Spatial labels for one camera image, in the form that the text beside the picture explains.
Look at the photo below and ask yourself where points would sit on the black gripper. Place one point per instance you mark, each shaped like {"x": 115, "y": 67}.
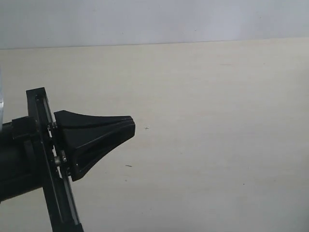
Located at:
{"x": 27, "y": 161}

